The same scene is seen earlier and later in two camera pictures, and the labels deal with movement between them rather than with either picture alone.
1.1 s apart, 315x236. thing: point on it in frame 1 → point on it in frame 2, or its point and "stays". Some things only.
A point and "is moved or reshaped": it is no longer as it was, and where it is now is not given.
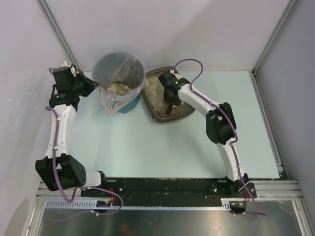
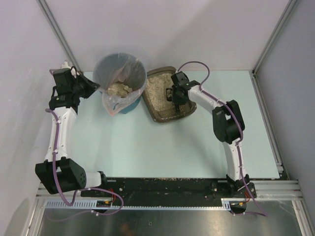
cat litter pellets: (154, 90) stays
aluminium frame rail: (278, 190) stays
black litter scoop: (169, 108) is moved or reshaped
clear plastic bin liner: (120, 75) stays
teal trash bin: (131, 105) is moved or reshaped
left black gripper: (86, 82) stays
